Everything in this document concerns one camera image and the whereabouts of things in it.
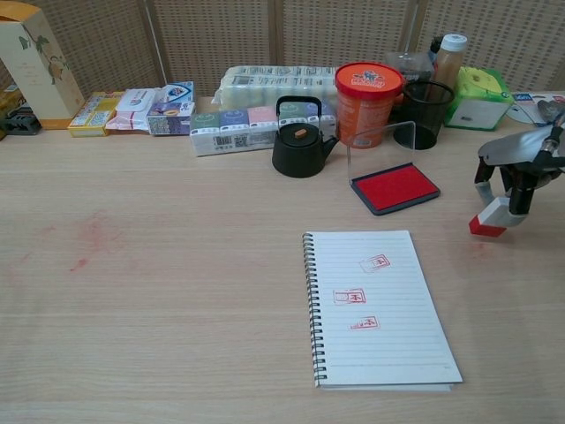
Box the white spiral lined notebook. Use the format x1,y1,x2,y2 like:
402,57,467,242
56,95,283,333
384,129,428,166
301,229,463,393

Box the red ink pad clear lid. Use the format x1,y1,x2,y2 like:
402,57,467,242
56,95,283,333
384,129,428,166
346,120,441,217

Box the clear plastic box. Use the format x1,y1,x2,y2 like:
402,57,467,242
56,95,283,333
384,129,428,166
383,51,436,85

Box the purple small box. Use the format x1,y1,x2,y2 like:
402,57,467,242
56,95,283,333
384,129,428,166
146,101,197,136

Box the orange lidded tub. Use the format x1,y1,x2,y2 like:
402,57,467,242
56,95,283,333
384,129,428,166
334,61,405,150

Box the brown bottle white cap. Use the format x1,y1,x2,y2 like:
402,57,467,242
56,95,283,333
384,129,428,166
433,34,469,87

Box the blue white small box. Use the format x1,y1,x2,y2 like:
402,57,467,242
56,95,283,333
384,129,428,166
161,80,195,107

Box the black bottle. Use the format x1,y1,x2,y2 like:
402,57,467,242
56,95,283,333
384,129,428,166
426,35,444,63

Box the black plastic holder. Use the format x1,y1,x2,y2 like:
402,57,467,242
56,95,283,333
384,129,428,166
0,109,43,141

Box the yellow flat box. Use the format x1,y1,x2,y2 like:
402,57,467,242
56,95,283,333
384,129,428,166
67,91,126,138

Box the black teapot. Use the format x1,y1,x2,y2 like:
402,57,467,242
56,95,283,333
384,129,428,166
271,95,341,179

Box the pink wet wipes pack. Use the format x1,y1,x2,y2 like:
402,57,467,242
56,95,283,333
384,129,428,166
104,87,171,135

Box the tall cream orange box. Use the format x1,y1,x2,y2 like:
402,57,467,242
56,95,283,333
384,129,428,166
0,7,87,131

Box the multicolour pocket tissue pack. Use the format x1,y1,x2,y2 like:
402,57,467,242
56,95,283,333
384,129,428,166
189,104,339,158

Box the red white stamp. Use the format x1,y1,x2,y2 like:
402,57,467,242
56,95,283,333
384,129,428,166
468,197,524,239

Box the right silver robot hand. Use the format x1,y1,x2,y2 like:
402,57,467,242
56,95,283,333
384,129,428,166
474,125,565,231

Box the woven folding screen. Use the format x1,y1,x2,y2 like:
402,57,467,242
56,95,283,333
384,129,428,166
0,0,565,102

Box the blue hook blister pack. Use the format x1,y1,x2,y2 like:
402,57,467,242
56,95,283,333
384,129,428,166
511,91,565,133

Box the black mesh pen holder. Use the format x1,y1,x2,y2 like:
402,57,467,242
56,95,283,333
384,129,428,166
393,80,456,151

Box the large wrapped tissue pack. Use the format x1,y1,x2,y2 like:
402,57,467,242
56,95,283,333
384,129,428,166
215,64,341,110

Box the gold foil box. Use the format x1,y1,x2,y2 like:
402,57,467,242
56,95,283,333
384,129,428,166
0,86,27,118

